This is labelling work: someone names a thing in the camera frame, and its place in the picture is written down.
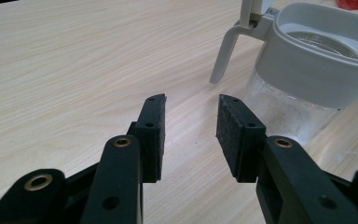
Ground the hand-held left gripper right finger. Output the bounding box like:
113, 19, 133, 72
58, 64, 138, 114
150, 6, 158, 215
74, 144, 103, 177
215, 93, 358, 224

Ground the clear jar with grey lid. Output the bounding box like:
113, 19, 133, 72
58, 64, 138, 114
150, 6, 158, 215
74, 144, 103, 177
209, 0, 358, 147

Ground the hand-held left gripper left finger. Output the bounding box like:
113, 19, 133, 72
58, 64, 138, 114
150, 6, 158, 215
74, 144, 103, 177
80, 92, 168, 224

